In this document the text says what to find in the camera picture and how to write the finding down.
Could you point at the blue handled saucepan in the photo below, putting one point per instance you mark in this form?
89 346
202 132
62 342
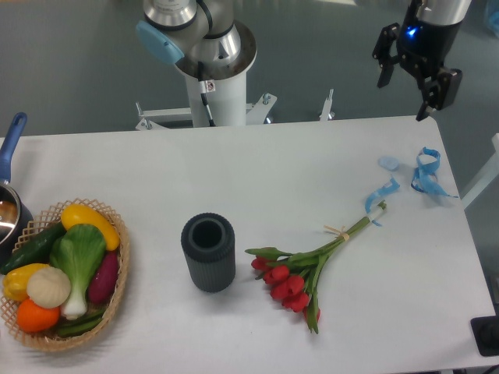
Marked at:
14 214

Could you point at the cream white garlic bulb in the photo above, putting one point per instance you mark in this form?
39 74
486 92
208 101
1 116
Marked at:
48 287

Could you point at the purple sweet potato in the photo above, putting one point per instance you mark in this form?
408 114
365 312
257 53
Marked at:
103 284

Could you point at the black device at edge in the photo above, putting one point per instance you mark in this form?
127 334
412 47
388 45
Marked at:
485 331

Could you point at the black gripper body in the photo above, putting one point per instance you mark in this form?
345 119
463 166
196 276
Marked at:
427 34

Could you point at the light blue round cap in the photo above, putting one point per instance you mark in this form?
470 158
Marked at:
389 163

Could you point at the yellow squash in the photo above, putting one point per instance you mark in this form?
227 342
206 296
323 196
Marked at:
75 214

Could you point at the white base bracket frame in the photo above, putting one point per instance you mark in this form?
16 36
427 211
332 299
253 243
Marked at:
256 113

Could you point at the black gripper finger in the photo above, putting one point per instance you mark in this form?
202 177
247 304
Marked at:
438 91
382 53

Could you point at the orange fruit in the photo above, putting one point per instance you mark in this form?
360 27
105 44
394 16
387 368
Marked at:
31 318

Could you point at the white metal frame leg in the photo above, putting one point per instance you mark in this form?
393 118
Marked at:
485 175

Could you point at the yellow bell pepper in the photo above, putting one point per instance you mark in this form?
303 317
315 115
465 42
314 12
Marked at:
15 282

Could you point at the woven wicker basket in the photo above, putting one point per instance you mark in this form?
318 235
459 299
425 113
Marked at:
51 341

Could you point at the blue object top corner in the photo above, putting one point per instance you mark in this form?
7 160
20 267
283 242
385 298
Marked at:
491 16

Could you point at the crumpled blue tape strip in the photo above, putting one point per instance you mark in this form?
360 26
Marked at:
424 178

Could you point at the dark green cucumber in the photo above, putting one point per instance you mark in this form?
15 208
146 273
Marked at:
36 250

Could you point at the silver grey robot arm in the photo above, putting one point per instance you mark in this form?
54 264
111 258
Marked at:
213 51

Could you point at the red tulip bouquet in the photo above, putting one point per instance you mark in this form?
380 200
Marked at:
293 278

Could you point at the green bean pods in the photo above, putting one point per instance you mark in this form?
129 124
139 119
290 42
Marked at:
80 326

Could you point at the small blue tape strip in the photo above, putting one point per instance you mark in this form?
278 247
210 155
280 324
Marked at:
375 197

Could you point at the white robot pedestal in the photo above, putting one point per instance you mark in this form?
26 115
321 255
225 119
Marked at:
226 99

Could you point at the dark grey ribbed vase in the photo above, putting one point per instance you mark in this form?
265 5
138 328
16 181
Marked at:
208 243

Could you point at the green bok choy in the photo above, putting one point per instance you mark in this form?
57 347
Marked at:
78 254

